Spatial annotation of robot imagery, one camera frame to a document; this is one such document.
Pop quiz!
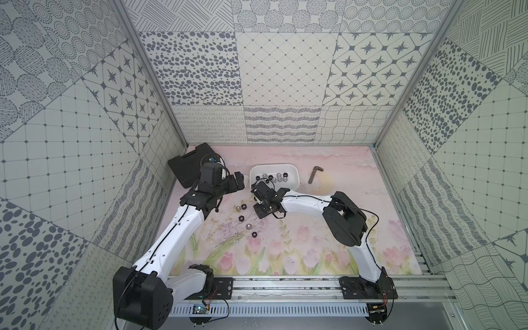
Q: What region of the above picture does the aluminium mounting rail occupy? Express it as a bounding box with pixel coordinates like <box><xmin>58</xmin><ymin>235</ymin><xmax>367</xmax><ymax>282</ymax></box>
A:
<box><xmin>172</xmin><ymin>274</ymin><xmax>457</xmax><ymax>305</ymax></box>

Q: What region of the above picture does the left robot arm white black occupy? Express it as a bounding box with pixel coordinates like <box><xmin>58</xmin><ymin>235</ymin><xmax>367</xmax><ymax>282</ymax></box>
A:
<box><xmin>113</xmin><ymin>166</ymin><xmax>245</xmax><ymax>329</ymax></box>

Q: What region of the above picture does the white slotted cable duct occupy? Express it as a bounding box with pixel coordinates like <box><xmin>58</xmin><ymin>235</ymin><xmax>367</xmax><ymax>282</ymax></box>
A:
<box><xmin>169</xmin><ymin>302</ymin><xmax>369</xmax><ymax>318</ymax></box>

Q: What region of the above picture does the black plastic tool case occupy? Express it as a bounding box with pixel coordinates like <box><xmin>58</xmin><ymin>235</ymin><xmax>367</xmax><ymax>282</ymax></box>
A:
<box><xmin>168</xmin><ymin>143</ymin><xmax>214</xmax><ymax>188</ymax></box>

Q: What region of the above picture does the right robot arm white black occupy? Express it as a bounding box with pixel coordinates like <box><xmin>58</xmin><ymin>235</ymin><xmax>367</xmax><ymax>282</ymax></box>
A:
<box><xmin>251</xmin><ymin>181</ymin><xmax>384</xmax><ymax>284</ymax></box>

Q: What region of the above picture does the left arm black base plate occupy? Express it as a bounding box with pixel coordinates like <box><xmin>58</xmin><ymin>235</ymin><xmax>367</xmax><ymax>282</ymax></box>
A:
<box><xmin>187</xmin><ymin>277</ymin><xmax>234</xmax><ymax>301</ymax></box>

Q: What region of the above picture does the white plastic storage box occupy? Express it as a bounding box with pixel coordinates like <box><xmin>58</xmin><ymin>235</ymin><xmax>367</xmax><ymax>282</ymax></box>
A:
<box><xmin>250</xmin><ymin>164</ymin><xmax>300</xmax><ymax>191</ymax></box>

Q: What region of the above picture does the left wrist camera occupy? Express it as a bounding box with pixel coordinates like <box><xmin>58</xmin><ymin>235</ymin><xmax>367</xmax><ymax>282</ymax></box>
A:
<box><xmin>198</xmin><ymin>162</ymin><xmax>230</xmax><ymax>190</ymax></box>

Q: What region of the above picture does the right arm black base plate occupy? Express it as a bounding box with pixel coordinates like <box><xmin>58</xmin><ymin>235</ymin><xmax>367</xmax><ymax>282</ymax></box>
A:
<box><xmin>338</xmin><ymin>273</ymin><xmax>398</xmax><ymax>300</ymax></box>

